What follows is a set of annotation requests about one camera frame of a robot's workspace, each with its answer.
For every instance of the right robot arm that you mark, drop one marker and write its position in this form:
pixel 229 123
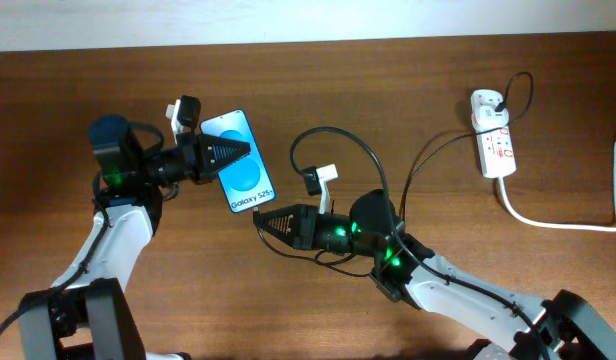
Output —
pixel 524 326

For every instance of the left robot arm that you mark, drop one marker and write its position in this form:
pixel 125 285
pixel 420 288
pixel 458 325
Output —
pixel 84 314

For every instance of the blue smartphone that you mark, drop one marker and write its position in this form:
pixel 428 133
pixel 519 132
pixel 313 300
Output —
pixel 246 183

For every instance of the white usb charger adapter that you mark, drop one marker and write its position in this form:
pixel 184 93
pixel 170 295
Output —
pixel 486 118

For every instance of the white power strip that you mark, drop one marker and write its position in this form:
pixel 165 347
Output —
pixel 495 146

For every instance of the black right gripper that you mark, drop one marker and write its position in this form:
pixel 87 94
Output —
pixel 303 231

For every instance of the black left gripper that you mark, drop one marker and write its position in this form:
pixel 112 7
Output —
pixel 197 154

